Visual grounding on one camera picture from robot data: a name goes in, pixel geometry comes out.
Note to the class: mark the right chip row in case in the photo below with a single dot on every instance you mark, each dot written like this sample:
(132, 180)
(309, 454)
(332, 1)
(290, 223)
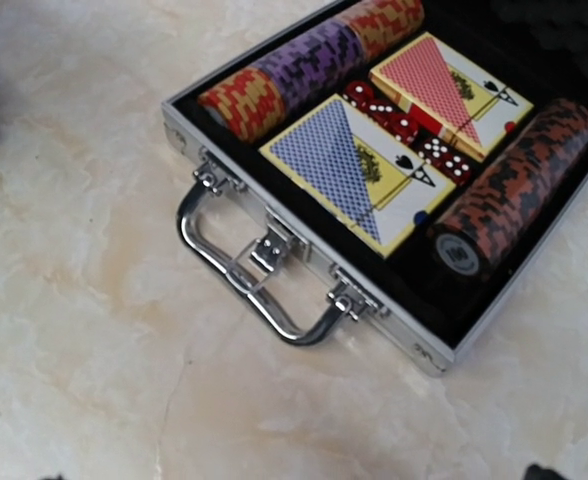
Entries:
(485, 223)

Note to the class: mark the left chip row in case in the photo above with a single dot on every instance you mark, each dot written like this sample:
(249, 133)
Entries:
(261, 96)

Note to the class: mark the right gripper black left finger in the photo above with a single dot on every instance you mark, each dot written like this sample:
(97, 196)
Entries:
(53, 477)

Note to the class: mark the blue playing card deck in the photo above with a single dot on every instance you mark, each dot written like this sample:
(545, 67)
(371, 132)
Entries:
(376, 186)

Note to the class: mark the chip row in case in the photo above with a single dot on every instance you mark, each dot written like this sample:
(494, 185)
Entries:
(261, 96)
(485, 223)

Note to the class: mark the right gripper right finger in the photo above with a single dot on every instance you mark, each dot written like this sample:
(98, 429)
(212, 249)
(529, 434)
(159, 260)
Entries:
(537, 472)

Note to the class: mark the aluminium poker case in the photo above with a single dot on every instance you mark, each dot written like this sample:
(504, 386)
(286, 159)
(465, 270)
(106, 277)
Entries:
(298, 268)

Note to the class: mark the red dice in case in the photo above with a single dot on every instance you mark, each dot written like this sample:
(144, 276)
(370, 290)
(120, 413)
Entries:
(410, 131)

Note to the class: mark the red playing card deck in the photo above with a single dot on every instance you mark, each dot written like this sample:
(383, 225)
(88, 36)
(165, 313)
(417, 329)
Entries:
(450, 95)

